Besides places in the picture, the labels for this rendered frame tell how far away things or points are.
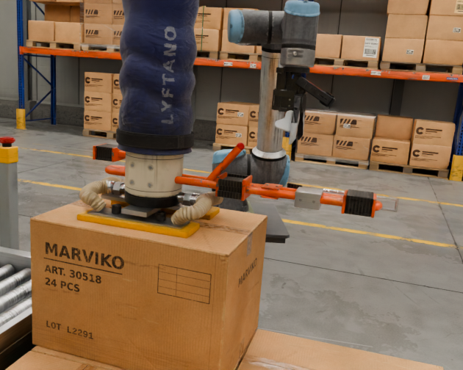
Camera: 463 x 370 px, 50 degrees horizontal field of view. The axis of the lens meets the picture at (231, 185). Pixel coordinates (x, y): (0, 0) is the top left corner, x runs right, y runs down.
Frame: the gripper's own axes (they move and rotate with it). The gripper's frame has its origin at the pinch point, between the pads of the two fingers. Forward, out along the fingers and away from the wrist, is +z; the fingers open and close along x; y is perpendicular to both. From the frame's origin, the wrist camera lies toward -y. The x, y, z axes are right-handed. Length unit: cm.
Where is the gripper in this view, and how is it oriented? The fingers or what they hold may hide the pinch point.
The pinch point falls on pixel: (297, 142)
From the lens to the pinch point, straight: 137.5
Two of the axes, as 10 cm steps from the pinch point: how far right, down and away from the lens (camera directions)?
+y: -9.6, -1.2, 2.6
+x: -2.8, 1.7, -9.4
